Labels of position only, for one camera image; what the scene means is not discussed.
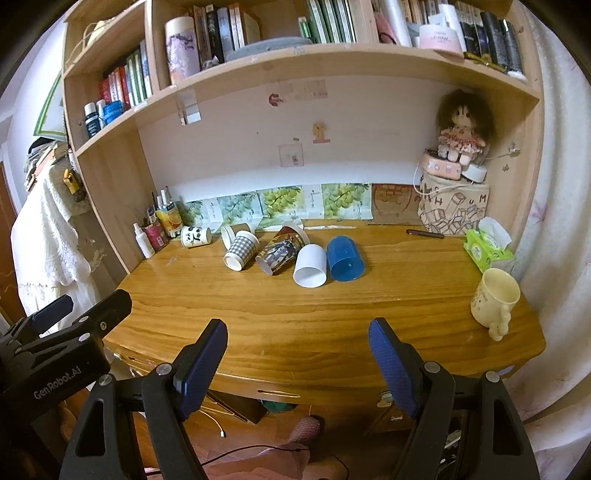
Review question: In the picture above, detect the blue plastic cup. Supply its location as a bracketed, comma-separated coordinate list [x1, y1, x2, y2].
[327, 235, 365, 282]

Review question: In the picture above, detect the white cup behind checkered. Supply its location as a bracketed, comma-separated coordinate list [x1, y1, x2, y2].
[219, 223, 253, 250]

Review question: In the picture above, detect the white plastic cup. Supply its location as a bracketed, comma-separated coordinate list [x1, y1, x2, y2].
[293, 244, 328, 289]

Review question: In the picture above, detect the grey checkered paper cup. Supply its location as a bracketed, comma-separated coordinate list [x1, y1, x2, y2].
[223, 230, 259, 271]

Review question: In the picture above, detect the patterned brown paper cup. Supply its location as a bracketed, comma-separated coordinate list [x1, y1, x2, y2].
[256, 224, 310, 276]

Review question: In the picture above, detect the white lace cloth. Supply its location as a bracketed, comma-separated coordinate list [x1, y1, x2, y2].
[10, 160, 112, 329]

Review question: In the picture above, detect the cream ceramic mug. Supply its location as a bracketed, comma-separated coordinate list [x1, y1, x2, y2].
[471, 268, 521, 342]

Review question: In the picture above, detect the white spray bottle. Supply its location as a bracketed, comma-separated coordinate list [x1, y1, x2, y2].
[133, 223, 155, 259]

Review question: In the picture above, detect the red small jar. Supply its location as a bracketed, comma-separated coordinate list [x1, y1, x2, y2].
[143, 220, 168, 252]

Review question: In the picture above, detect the green tissue pack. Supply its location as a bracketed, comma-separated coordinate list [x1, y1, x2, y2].
[464, 217, 514, 273]

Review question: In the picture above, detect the yellow orange bottle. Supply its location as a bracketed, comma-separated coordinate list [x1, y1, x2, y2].
[156, 187, 183, 239]

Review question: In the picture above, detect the panda print mug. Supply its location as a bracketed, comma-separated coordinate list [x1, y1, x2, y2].
[180, 226, 211, 249]

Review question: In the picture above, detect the black pen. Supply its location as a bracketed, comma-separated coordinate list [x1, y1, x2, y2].
[406, 229, 445, 239]

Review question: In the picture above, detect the wooden desk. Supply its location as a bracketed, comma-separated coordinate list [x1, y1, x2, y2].
[105, 225, 546, 405]

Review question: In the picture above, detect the printed canvas bag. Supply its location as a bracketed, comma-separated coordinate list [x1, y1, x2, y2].
[418, 173, 490, 236]

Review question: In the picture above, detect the pink box under doll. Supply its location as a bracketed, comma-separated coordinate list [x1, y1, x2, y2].
[420, 152, 462, 181]

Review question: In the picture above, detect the wooden bookshelf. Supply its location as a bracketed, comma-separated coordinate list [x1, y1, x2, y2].
[62, 1, 544, 272]

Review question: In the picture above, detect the brown haired rag doll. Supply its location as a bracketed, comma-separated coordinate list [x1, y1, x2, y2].
[436, 89, 495, 167]

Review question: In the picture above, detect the tall floral cylinder tin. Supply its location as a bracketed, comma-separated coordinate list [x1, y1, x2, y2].
[164, 16, 200, 85]

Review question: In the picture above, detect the pink round jar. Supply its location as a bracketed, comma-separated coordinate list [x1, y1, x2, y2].
[419, 24, 464, 57]

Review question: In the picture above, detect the grey flat plate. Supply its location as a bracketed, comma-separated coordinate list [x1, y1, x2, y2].
[225, 37, 312, 62]

